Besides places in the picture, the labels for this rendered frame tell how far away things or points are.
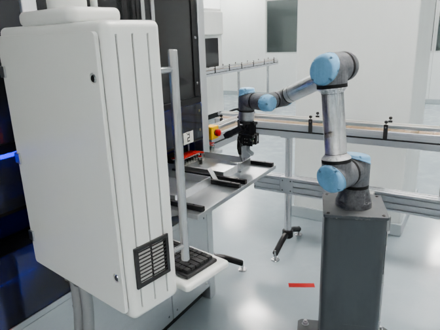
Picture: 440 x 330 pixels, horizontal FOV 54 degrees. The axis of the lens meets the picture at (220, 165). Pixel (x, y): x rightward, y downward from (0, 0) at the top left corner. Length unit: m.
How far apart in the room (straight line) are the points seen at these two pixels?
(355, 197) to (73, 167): 1.17
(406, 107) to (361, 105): 0.31
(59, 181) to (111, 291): 0.33
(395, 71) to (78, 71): 2.55
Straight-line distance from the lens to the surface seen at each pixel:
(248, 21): 10.98
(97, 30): 1.00
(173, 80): 1.13
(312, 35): 3.41
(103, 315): 1.96
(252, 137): 2.02
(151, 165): 1.09
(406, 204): 2.85
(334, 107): 1.69
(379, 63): 3.29
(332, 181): 1.72
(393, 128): 2.72
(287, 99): 2.00
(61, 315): 1.79
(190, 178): 1.95
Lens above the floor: 1.51
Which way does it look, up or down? 17 degrees down
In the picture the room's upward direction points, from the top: 2 degrees counter-clockwise
